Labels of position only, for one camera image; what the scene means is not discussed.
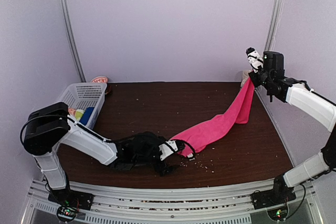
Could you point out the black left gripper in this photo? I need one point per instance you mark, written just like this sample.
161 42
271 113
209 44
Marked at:
160 168

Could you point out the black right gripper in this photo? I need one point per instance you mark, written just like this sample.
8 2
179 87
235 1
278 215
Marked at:
255 81

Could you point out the pink towel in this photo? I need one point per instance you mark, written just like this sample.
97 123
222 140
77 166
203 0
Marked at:
210 131

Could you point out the orange bunny towel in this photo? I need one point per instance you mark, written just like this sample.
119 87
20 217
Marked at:
72 111

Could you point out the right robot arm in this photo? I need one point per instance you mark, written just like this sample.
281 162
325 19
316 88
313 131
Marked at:
268 71

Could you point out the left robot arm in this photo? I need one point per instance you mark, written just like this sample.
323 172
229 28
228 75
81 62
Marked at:
50 126

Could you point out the beige printed mug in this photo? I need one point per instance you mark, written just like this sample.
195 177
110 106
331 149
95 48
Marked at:
245 76

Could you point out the blue rolled towel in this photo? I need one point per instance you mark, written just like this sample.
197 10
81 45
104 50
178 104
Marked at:
86 115

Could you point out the red white bowl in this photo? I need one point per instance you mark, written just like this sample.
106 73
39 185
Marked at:
100 79

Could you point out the white plastic basket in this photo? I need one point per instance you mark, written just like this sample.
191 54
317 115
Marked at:
85 95

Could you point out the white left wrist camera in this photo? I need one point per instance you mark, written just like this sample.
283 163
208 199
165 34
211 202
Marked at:
170 147

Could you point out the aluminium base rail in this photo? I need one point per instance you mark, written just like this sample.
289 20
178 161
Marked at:
222 204

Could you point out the right aluminium post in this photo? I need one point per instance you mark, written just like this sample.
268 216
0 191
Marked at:
274 24

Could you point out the aluminium post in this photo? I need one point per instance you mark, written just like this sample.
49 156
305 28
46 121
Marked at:
274 24
71 40

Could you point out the left aluminium post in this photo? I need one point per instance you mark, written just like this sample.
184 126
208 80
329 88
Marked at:
71 40

